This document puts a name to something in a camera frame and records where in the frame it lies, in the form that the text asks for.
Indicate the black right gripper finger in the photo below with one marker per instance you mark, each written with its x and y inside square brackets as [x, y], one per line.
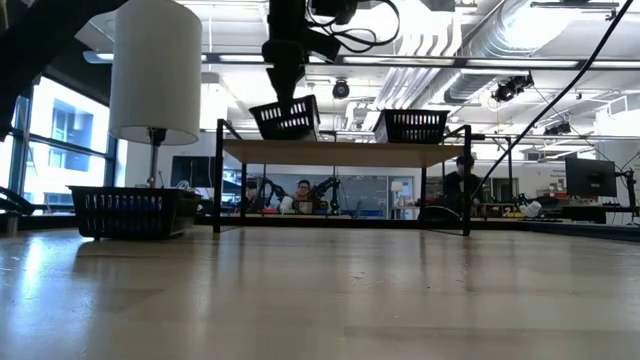
[286, 87]

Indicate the black slotted plastic basket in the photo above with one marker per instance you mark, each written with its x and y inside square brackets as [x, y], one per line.
[135, 212]
[412, 127]
[292, 122]

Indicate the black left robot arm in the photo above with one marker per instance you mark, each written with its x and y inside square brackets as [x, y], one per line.
[35, 45]

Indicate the black monitor on arm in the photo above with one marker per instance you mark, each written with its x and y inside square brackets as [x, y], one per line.
[590, 177]

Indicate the wooden shelf black metal legs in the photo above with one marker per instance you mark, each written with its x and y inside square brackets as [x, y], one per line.
[325, 152]

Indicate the person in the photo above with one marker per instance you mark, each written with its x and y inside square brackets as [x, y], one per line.
[301, 192]
[250, 192]
[462, 185]

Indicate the black computer monitor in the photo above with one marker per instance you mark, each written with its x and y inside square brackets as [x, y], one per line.
[192, 172]

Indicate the white shade table lamp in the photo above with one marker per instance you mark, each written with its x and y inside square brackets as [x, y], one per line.
[155, 75]

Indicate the dark background workbench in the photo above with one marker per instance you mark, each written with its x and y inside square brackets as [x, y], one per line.
[350, 220]

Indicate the black ceiling light track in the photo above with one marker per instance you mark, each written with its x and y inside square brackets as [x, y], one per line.
[460, 62]

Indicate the black ceiling spotlight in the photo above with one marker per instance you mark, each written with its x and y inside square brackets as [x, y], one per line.
[510, 88]
[557, 129]

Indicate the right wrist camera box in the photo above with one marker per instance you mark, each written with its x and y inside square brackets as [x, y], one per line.
[335, 10]

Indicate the black dome ceiling camera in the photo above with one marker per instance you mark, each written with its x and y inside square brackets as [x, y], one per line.
[341, 89]

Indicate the silver ventilation duct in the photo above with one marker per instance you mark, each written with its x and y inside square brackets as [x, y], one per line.
[480, 60]

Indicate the large window black frame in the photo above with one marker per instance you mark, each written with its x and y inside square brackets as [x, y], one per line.
[65, 140]

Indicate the black aluminium table frame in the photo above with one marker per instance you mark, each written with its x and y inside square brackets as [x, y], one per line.
[590, 231]

